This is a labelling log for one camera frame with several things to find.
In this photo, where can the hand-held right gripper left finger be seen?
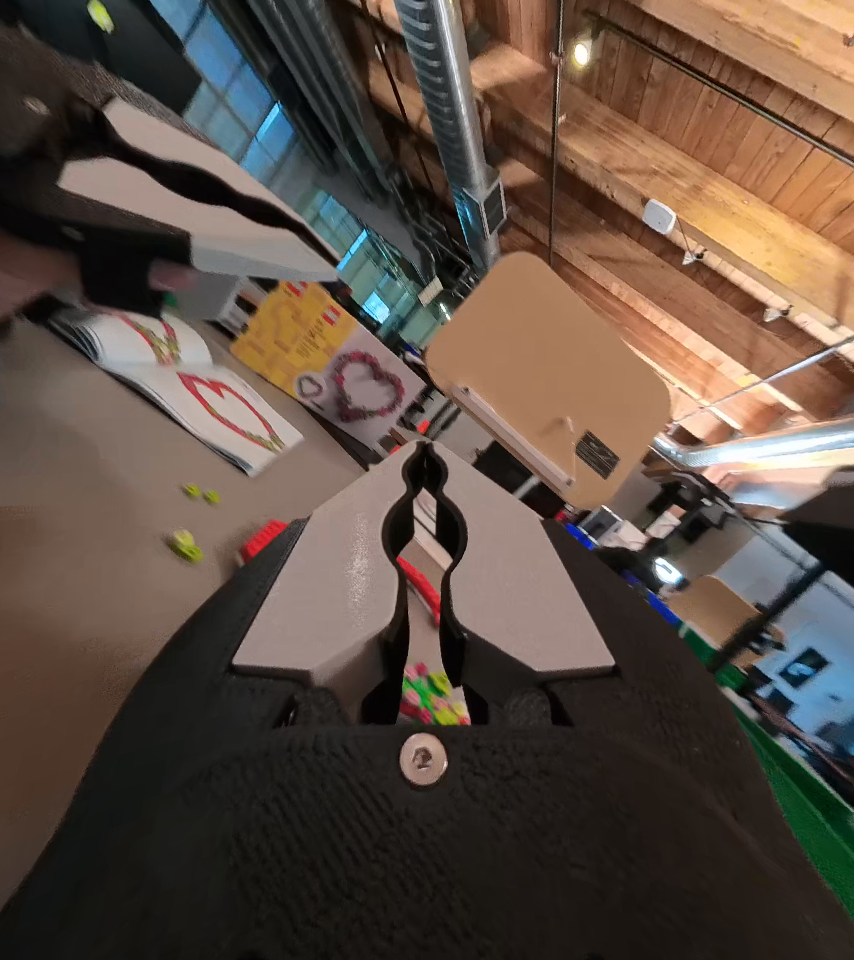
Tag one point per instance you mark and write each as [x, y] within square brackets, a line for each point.
[322, 600]

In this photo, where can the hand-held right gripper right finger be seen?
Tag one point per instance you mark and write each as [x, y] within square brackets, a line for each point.
[524, 600]

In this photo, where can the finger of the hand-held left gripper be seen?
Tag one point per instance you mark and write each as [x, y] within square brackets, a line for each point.
[246, 244]
[186, 154]

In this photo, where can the yellow lego box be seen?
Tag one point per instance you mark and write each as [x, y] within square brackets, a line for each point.
[292, 337]

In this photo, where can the flower lego assembly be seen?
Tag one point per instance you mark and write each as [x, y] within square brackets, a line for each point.
[434, 694]

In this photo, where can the open instruction booklet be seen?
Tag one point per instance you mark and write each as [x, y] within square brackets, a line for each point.
[194, 390]

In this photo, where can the small light wooden panel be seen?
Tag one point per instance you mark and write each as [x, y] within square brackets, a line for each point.
[716, 619]

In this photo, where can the white track spotlight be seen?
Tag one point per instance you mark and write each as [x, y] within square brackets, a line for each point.
[776, 313]
[582, 51]
[692, 256]

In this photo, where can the white ceiling access point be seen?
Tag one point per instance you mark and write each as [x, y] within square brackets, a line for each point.
[658, 216]

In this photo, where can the red lego frame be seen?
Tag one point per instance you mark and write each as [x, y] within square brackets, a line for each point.
[265, 540]

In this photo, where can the spiral metal air duct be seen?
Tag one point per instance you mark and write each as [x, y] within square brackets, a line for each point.
[449, 120]

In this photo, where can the smooth metal air duct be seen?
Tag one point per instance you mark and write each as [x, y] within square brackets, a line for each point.
[787, 442]

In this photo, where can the black light track rail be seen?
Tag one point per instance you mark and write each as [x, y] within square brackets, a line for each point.
[757, 101]

